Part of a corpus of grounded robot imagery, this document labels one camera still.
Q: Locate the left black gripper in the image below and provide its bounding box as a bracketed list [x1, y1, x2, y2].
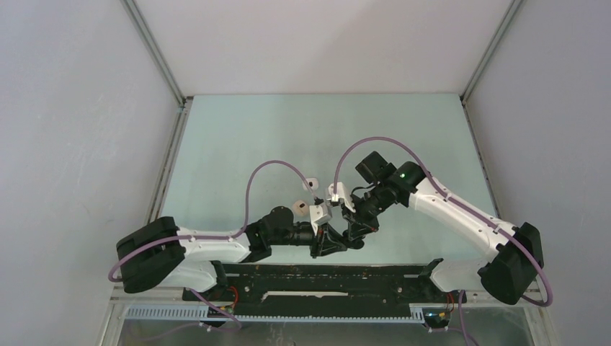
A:
[269, 221, 347, 258]

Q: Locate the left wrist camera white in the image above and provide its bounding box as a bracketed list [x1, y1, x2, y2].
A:
[309, 200, 332, 235]

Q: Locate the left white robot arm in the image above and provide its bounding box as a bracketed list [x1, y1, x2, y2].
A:
[116, 206, 364, 301]

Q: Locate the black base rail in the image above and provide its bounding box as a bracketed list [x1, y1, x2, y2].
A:
[201, 264, 466, 319]

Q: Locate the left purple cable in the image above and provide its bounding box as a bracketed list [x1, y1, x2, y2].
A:
[107, 159, 318, 283]

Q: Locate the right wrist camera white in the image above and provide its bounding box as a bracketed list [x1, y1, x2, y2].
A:
[326, 182, 356, 213]

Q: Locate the beige earbud case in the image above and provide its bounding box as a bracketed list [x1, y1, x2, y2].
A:
[292, 200, 309, 217]

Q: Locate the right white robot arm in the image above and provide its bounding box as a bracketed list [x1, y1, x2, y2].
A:
[343, 151, 544, 305]

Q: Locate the white earbud case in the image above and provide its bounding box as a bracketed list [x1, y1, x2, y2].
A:
[307, 178, 318, 190]

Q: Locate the grey cable duct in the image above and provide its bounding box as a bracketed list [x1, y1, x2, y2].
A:
[125, 305, 426, 324]

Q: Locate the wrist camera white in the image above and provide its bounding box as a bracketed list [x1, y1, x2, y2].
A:
[309, 200, 332, 235]
[326, 182, 356, 213]

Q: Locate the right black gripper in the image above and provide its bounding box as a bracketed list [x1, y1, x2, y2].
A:
[341, 184, 391, 240]

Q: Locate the black earbud case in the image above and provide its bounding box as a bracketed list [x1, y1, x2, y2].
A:
[346, 239, 365, 249]

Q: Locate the purple cable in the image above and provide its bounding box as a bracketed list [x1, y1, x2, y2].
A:
[332, 137, 554, 308]
[107, 159, 318, 283]

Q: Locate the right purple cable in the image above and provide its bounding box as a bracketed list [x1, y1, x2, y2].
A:
[332, 137, 554, 308]

